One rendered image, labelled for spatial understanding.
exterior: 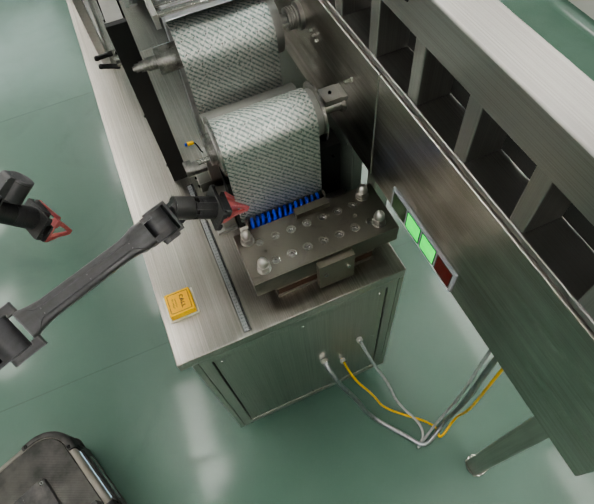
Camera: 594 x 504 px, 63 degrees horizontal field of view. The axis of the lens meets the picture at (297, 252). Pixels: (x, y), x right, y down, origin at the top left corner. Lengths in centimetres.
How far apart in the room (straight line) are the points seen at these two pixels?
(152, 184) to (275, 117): 62
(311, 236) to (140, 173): 67
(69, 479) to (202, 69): 149
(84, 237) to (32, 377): 75
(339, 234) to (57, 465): 137
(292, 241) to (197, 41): 52
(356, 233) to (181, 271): 51
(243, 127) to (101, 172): 201
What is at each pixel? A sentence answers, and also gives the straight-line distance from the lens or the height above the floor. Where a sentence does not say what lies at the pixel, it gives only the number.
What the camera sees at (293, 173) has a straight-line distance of 124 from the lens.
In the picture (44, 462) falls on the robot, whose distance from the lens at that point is 214.
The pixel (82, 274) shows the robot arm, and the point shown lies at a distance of 109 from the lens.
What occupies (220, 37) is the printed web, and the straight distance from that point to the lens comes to 125.
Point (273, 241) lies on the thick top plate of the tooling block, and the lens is 125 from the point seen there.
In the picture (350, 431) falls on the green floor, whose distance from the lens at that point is 212.
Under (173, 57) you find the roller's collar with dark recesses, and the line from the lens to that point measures 129.
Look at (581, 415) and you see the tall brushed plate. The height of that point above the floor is 129.
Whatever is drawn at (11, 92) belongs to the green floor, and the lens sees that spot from 391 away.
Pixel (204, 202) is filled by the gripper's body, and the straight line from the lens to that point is 119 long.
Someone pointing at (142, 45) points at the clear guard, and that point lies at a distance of 214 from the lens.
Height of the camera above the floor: 208
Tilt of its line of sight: 59 degrees down
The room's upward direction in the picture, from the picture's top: 8 degrees counter-clockwise
